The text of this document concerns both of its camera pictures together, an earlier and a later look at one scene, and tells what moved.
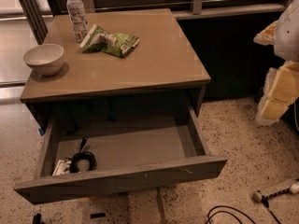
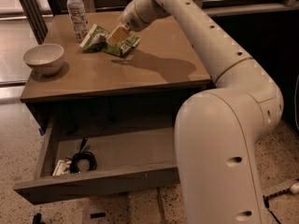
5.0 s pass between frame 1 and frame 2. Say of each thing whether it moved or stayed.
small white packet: stayed
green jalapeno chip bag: stayed
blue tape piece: stayed
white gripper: moved
